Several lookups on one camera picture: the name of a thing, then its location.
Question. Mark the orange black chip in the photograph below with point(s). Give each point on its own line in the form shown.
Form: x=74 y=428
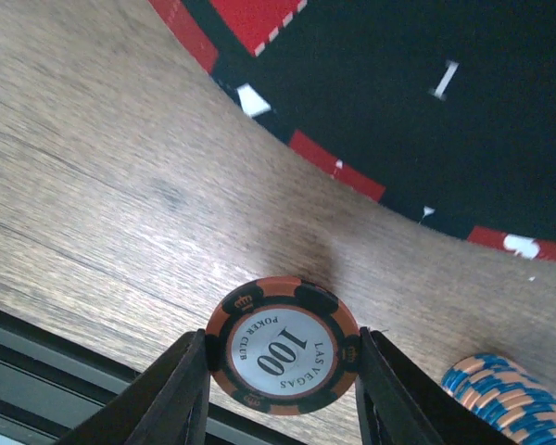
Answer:
x=283 y=345

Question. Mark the round red black poker mat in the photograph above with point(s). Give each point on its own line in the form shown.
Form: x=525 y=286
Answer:
x=442 y=111

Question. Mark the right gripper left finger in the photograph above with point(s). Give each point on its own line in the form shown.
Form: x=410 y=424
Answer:
x=166 y=404

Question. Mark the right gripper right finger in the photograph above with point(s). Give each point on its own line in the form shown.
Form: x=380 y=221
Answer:
x=398 y=403

